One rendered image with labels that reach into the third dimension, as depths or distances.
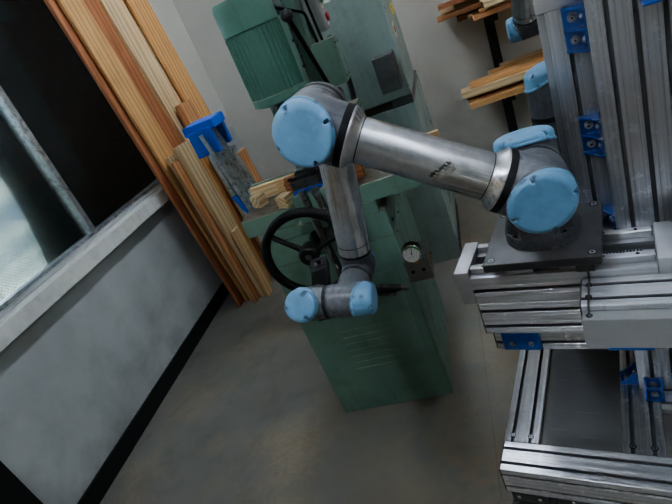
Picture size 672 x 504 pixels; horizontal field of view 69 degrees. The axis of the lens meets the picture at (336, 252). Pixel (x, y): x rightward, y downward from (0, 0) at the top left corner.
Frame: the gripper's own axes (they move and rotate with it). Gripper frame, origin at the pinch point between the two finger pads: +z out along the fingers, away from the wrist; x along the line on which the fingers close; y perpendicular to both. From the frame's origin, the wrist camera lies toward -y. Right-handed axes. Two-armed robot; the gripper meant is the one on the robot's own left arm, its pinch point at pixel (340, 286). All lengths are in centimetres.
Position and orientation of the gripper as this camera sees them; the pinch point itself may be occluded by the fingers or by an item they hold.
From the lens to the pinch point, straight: 139.9
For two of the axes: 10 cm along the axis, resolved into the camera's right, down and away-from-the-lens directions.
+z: 2.8, 0.0, 9.6
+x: 9.3, -2.6, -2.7
